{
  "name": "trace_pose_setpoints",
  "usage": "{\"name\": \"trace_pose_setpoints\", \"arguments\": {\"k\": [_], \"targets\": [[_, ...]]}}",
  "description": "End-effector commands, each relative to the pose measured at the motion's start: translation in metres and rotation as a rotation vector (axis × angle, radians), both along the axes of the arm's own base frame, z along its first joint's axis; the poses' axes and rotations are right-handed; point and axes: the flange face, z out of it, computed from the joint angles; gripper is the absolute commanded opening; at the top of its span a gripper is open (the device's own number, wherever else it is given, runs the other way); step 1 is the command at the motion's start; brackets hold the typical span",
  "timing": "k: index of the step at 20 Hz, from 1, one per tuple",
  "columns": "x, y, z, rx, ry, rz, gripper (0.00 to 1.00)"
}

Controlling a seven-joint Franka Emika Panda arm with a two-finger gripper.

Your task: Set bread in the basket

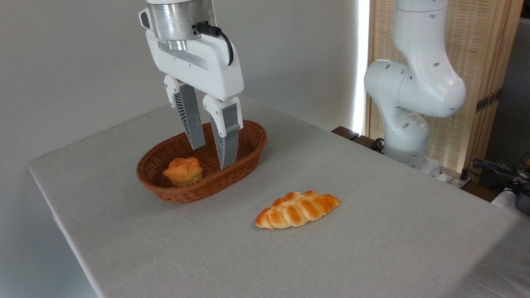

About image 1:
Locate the grey tablecloth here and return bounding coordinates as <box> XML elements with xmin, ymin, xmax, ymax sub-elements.
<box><xmin>28</xmin><ymin>95</ymin><xmax>530</xmax><ymax>298</ymax></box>

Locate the round flower-shaped bread roll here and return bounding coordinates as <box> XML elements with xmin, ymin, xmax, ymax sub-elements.
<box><xmin>162</xmin><ymin>157</ymin><xmax>203</xmax><ymax>187</ymax></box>

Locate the black cable bundle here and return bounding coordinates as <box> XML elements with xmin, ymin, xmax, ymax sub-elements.
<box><xmin>471</xmin><ymin>158</ymin><xmax>530</xmax><ymax>195</ymax></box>

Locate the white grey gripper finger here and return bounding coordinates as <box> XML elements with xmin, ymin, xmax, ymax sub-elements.
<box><xmin>202</xmin><ymin>95</ymin><xmax>243</xmax><ymax>170</ymax></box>
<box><xmin>164</xmin><ymin>75</ymin><xmax>206</xmax><ymax>150</ymax></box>

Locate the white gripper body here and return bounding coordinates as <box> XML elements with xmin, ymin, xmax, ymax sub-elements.
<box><xmin>145</xmin><ymin>29</ymin><xmax>245</xmax><ymax>102</ymax></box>

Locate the long braided bread loaf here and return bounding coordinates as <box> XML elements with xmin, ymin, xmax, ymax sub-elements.
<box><xmin>255</xmin><ymin>190</ymin><xmax>341</xmax><ymax>229</ymax></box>

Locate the brown wicker oval basket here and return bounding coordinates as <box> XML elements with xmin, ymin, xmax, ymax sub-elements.
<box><xmin>136</xmin><ymin>120</ymin><xmax>267</xmax><ymax>204</ymax></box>

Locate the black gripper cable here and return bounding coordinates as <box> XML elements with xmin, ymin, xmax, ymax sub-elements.
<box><xmin>195</xmin><ymin>22</ymin><xmax>234</xmax><ymax>67</ymax></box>

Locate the wooden woven folding screen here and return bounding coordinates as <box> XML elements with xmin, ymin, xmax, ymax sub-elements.
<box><xmin>364</xmin><ymin>0</ymin><xmax>524</xmax><ymax>174</ymax></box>

